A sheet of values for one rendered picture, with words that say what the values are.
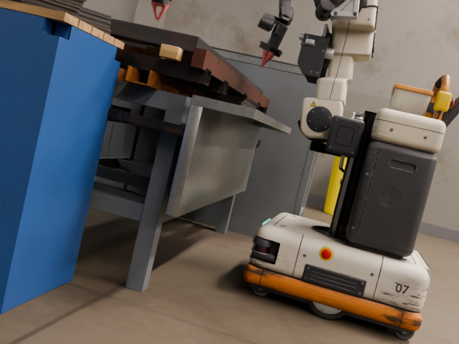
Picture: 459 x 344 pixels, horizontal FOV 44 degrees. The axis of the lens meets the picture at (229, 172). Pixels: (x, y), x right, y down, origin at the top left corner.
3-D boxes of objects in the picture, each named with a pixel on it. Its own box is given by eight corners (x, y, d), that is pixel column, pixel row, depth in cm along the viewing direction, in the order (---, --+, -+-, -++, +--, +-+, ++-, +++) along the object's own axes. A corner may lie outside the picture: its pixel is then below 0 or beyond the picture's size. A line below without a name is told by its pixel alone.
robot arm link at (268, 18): (294, 10, 248) (289, 20, 257) (270, -2, 249) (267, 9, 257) (282, 32, 245) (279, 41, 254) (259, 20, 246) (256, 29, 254)
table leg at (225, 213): (214, 231, 328) (241, 119, 323) (216, 230, 334) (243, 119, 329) (224, 234, 327) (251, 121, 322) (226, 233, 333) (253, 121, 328)
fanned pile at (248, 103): (203, 98, 182) (205, 86, 181) (227, 108, 220) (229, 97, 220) (240, 106, 180) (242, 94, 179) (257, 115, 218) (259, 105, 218)
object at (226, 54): (126, 36, 349) (128, 30, 349) (157, 53, 408) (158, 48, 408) (332, 81, 326) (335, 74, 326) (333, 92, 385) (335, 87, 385)
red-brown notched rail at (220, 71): (190, 66, 176) (195, 47, 175) (260, 108, 335) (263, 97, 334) (202, 68, 175) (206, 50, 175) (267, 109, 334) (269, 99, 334)
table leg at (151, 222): (125, 287, 191) (169, 92, 185) (131, 283, 196) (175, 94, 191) (141, 292, 189) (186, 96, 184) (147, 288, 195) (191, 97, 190)
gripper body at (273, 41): (279, 54, 248) (287, 39, 247) (259, 44, 249) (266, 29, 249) (280, 56, 254) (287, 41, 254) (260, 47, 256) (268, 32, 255)
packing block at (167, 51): (158, 55, 176) (161, 43, 176) (163, 58, 181) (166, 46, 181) (176, 59, 175) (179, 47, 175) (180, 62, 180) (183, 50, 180)
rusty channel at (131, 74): (124, 80, 178) (128, 65, 178) (227, 115, 341) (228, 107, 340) (147, 86, 177) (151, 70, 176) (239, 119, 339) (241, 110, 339)
